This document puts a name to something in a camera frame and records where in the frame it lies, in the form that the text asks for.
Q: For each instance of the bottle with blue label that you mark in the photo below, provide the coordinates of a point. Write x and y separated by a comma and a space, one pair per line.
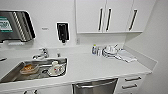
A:
94, 50

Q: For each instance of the small pale bottle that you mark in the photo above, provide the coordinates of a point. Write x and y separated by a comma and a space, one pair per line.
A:
99, 51

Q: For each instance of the stack of white dishes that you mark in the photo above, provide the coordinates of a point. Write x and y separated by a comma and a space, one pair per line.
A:
110, 51

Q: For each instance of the black soap dispenser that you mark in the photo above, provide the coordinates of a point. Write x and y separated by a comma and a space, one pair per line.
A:
62, 32

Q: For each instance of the small chrome sink knob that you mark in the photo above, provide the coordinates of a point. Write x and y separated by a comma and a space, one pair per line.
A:
58, 54

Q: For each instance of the white mug with red print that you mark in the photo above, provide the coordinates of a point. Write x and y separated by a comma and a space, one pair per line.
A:
56, 68

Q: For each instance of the white plate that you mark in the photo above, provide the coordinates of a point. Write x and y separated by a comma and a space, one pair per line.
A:
49, 71

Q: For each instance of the white dish cloth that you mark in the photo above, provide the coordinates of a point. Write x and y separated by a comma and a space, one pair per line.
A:
126, 56

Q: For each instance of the chrome sink faucet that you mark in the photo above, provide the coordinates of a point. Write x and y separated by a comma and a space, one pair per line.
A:
41, 54

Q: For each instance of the white drawer front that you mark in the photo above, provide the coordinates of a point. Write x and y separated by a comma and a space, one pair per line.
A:
120, 81
119, 90
123, 93

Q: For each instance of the white base cabinet door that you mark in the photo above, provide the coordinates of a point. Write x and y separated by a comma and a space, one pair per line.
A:
10, 92
53, 90

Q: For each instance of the bowl with orange food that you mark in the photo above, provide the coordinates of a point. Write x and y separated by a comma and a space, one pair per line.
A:
28, 69

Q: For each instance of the steel paper towel dispenser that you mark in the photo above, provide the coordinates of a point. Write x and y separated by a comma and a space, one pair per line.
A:
16, 26

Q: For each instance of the steel kitchen sink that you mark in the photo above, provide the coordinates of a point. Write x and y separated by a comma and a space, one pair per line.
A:
10, 75

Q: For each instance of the small wall label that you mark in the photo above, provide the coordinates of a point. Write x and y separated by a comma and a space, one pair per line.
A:
45, 28

